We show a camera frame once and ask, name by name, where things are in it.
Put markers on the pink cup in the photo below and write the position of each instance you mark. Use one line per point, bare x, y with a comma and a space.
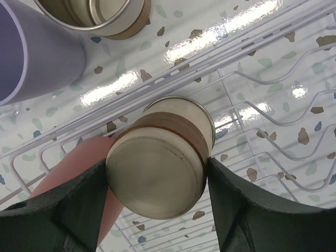
86, 154

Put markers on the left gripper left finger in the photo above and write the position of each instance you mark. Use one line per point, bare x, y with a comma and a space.
65, 218

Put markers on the clear dish rack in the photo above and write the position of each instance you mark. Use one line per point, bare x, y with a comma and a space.
265, 70

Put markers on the steel cup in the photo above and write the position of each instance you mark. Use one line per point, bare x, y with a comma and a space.
157, 168
114, 19

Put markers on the purple cup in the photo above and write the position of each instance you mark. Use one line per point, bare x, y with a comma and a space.
37, 56

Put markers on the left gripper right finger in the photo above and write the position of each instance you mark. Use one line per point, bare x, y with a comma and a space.
249, 218

